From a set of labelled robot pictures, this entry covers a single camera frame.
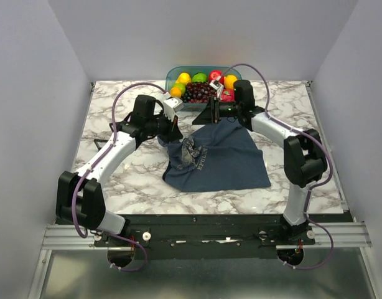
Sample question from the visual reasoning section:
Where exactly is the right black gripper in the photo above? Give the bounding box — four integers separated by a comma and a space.
191, 97, 240, 126

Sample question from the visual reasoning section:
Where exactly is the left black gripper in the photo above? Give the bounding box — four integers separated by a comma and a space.
146, 110, 183, 144

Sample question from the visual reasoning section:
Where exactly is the blue printed tank top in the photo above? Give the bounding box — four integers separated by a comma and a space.
158, 118, 271, 192

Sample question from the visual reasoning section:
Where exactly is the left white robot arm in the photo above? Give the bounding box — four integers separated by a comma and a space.
55, 95, 183, 246

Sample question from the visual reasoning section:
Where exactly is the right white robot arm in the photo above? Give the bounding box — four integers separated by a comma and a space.
192, 80, 329, 244

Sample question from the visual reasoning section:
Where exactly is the dark grape bunch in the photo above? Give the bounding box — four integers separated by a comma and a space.
181, 82, 216, 103

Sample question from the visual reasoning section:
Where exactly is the red pomegranate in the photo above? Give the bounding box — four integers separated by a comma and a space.
220, 89, 235, 102

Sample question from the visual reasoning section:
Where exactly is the orange fruit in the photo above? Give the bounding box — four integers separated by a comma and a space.
170, 87, 182, 98

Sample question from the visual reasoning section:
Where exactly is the light green fruit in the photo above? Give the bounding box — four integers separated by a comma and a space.
173, 82, 186, 94

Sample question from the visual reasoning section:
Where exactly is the green lime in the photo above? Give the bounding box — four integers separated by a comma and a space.
192, 72, 208, 83

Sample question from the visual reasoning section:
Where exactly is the red apple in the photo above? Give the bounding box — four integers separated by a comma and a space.
208, 70, 225, 85

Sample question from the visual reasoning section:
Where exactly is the yellow lemon right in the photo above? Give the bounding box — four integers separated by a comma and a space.
224, 75, 238, 90

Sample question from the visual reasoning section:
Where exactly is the yellow lemon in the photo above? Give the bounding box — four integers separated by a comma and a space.
176, 72, 192, 85
224, 75, 238, 90

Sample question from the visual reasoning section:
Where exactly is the yellow lemon left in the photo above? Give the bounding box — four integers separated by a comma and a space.
176, 72, 192, 85

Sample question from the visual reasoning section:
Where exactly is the teal plastic fruit container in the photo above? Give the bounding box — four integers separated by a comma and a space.
165, 65, 241, 111

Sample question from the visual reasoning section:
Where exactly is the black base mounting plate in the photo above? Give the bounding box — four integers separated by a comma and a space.
55, 213, 355, 261

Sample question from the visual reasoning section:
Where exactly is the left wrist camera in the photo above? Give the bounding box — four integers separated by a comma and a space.
162, 98, 184, 121

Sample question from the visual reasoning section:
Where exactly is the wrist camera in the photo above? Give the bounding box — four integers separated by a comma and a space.
209, 80, 224, 99
162, 98, 184, 121

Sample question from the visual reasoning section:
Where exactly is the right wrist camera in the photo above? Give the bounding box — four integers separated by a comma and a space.
209, 80, 224, 99

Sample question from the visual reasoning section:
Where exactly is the black wire frame stand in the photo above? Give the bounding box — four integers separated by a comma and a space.
93, 122, 119, 151

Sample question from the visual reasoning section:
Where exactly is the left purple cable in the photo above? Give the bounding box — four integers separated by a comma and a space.
71, 82, 172, 272

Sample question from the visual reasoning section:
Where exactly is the aluminium rail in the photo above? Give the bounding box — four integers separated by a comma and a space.
42, 222, 372, 250

